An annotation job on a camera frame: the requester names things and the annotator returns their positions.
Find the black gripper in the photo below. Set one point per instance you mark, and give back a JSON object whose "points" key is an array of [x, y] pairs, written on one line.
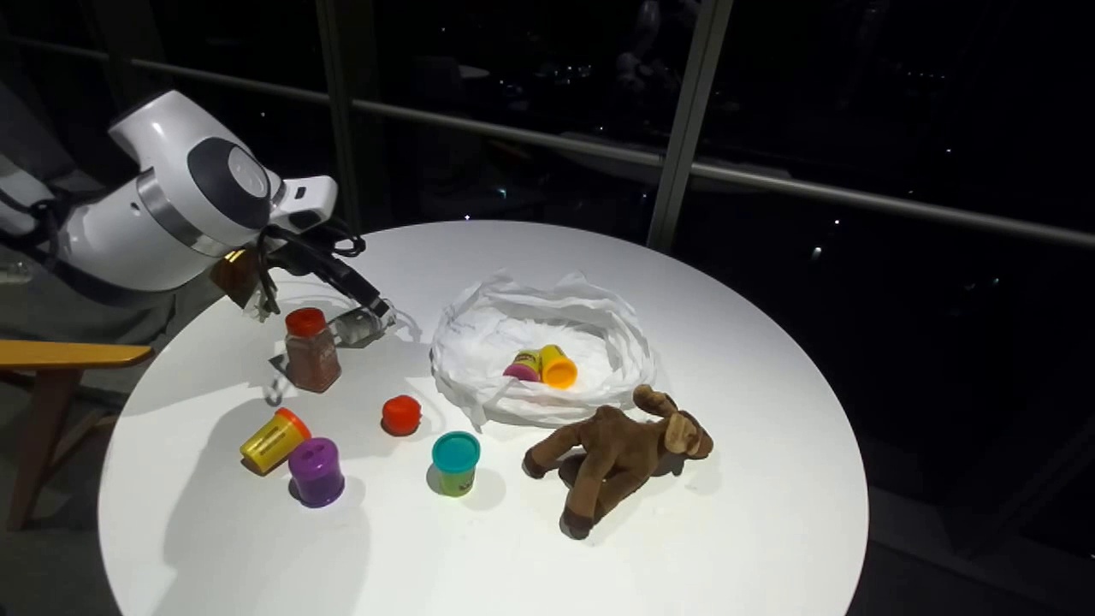
{"points": [[320, 261]]}

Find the spice jar with red lid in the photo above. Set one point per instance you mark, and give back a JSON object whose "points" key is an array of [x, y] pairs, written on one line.
{"points": [[311, 355]]}

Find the yellow cup with pink lid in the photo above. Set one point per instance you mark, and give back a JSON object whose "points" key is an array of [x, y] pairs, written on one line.
{"points": [[522, 368]]}

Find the yellow cup with orange rim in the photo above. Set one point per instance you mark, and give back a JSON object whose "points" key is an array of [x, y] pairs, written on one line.
{"points": [[558, 368], [274, 444]]}

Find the purple plastic cup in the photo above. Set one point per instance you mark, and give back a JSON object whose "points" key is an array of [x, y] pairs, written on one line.
{"points": [[317, 471]]}

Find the green cup with teal lid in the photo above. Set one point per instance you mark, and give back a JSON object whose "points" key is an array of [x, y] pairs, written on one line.
{"points": [[456, 463]]}

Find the brown plush animal toy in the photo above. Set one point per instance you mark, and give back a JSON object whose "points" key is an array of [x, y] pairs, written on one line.
{"points": [[617, 449]]}

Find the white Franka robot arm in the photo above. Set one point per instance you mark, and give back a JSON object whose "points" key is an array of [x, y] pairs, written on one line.
{"points": [[184, 208]]}

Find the clear plastic bag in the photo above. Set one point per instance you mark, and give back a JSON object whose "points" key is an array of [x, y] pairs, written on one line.
{"points": [[617, 331]]}

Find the wooden armchair with grey cushion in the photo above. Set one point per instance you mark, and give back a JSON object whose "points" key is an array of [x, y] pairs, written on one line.
{"points": [[57, 355]]}

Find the wrist camera on wooden plate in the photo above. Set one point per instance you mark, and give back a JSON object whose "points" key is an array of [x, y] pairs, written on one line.
{"points": [[246, 279]]}

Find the dark window post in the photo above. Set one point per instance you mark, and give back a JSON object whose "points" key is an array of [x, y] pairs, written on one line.
{"points": [[341, 116]]}

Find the horizontal window rail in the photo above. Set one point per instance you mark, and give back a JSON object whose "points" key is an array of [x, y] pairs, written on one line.
{"points": [[913, 199]]}

